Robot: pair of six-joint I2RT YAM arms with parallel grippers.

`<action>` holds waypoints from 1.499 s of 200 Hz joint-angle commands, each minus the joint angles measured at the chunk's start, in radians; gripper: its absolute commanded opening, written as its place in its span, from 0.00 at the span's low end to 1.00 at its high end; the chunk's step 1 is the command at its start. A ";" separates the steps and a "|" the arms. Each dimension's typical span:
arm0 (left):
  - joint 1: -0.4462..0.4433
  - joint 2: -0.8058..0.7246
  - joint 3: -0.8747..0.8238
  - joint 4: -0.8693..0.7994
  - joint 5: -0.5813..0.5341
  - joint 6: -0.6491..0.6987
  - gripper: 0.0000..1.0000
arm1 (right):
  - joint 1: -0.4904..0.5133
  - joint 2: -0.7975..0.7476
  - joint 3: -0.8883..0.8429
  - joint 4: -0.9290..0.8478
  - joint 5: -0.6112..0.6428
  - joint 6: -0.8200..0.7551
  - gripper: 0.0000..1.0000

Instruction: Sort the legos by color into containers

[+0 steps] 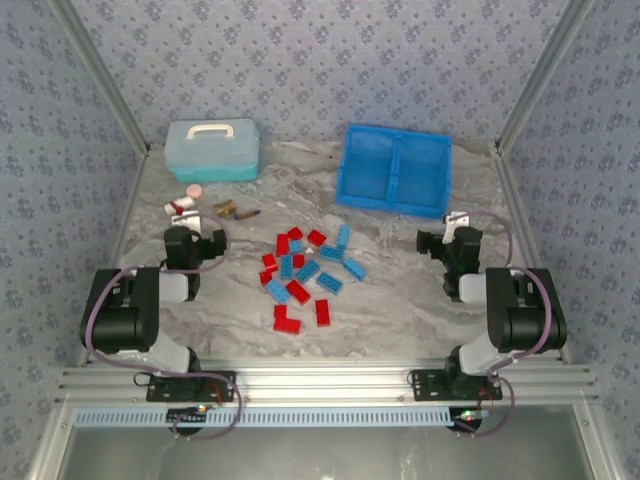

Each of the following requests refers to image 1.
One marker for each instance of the aluminium table side rail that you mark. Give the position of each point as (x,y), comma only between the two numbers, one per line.
(115,250)
(529,240)

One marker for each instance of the pink round disc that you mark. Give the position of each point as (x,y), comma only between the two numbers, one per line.
(194,190)

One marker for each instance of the blue divided plastic bin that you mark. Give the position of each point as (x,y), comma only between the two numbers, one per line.
(370,165)

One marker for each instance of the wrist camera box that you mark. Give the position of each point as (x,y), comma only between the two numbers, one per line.
(187,221)
(457,218)

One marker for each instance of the brass pipe fitting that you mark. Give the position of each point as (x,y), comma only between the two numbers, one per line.
(225,208)

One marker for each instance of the small blue lego brick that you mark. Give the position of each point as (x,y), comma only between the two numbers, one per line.
(295,246)

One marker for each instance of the aluminium frame post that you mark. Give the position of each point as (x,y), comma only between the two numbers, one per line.
(541,75)
(102,75)

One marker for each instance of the small black controller board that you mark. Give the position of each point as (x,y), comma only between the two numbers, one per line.
(470,415)
(187,416)

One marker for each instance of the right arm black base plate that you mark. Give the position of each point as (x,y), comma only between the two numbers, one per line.
(425,390)

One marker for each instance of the aluminium lower frame bar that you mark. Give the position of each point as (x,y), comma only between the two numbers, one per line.
(595,440)
(50,440)

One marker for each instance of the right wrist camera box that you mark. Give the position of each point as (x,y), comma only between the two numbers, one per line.
(457,218)

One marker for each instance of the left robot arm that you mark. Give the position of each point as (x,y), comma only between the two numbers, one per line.
(120,310)

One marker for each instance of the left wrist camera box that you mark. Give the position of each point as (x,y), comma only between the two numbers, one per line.
(187,221)

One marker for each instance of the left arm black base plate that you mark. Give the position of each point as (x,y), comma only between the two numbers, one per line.
(160,392)

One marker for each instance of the small red lego brick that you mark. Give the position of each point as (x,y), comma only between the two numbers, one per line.
(280,312)
(265,276)
(298,260)
(295,233)

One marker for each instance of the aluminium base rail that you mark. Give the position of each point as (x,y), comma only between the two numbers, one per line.
(325,380)

